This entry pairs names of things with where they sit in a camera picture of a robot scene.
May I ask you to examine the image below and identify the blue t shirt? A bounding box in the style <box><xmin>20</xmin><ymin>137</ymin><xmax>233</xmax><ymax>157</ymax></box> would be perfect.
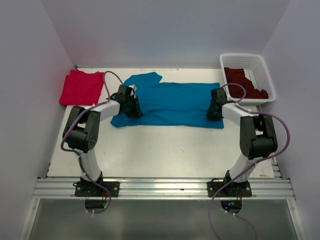
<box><xmin>110</xmin><ymin>72</ymin><xmax>224</xmax><ymax>129</ymax></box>

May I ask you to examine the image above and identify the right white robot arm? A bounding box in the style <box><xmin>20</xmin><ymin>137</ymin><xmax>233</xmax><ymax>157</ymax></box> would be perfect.
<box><xmin>206</xmin><ymin>88</ymin><xmax>278</xmax><ymax>197</ymax></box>

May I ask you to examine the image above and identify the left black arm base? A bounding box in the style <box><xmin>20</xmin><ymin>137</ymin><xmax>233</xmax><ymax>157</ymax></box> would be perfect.
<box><xmin>72</xmin><ymin>176</ymin><xmax>120</xmax><ymax>214</ymax></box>

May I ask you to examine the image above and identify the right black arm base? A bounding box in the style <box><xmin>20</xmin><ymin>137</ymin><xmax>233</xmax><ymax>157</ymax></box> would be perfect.
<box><xmin>206</xmin><ymin>176</ymin><xmax>253</xmax><ymax>214</ymax></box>

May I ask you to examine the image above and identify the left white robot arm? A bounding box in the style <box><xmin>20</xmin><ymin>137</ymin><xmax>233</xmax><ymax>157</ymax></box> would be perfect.
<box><xmin>60</xmin><ymin>84</ymin><xmax>143</xmax><ymax>197</ymax></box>

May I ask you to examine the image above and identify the dark red t shirt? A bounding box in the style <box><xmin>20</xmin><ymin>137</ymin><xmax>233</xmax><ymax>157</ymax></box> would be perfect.
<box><xmin>224</xmin><ymin>67</ymin><xmax>269</xmax><ymax>99</ymax></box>

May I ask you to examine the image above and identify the white plastic basket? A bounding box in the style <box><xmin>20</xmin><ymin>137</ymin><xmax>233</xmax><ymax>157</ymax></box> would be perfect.
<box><xmin>219</xmin><ymin>53</ymin><xmax>277</xmax><ymax>106</ymax></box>

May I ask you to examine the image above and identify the folded red t shirt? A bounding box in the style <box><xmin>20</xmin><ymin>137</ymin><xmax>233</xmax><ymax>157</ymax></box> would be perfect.
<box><xmin>59</xmin><ymin>69</ymin><xmax>104</xmax><ymax>106</ymax></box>

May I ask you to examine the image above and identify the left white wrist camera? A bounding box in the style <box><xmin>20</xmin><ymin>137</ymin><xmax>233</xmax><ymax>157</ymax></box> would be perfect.
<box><xmin>129</xmin><ymin>84</ymin><xmax>137</xmax><ymax>94</ymax></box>

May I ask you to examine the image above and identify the aluminium mounting rail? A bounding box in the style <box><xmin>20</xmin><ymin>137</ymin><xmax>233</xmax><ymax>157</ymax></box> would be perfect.
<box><xmin>31</xmin><ymin>177</ymin><xmax>295</xmax><ymax>200</ymax></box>

